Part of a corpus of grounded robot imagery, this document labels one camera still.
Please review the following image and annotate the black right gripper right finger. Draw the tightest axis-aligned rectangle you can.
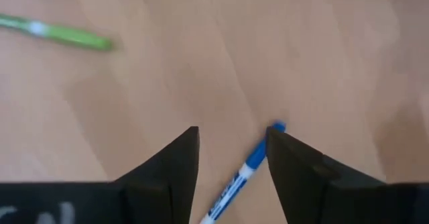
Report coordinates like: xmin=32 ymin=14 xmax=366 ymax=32
xmin=267 ymin=127 xmax=386 ymax=224

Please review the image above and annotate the blue Expo marker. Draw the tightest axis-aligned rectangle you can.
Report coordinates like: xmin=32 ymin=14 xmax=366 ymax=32
xmin=199 ymin=121 xmax=287 ymax=224

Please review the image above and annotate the green Expo marker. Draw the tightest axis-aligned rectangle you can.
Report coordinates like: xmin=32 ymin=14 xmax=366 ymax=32
xmin=0 ymin=12 xmax=114 ymax=52

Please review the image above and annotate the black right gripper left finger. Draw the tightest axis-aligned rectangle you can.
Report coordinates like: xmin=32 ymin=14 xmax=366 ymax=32
xmin=115 ymin=126 xmax=201 ymax=224

